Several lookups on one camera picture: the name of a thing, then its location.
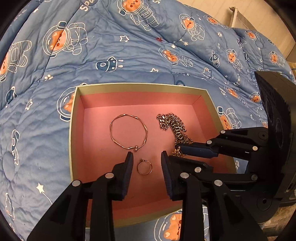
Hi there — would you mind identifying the small rose gold ring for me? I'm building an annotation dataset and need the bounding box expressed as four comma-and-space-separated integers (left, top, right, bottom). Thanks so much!
136, 159, 153, 176

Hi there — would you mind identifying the silver chain necklace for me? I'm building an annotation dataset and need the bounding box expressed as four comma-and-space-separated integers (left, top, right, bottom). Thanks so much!
156, 112, 194, 158

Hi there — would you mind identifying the thin rose gold bangle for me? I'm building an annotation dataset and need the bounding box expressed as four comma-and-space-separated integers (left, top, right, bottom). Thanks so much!
109, 113, 148, 152

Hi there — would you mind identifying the pink lined jewelry box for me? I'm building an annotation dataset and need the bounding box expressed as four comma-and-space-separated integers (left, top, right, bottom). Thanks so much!
66, 83, 223, 227

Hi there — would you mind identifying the blue astronaut print quilt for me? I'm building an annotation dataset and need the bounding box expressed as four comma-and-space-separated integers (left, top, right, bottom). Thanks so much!
1, 1, 295, 240

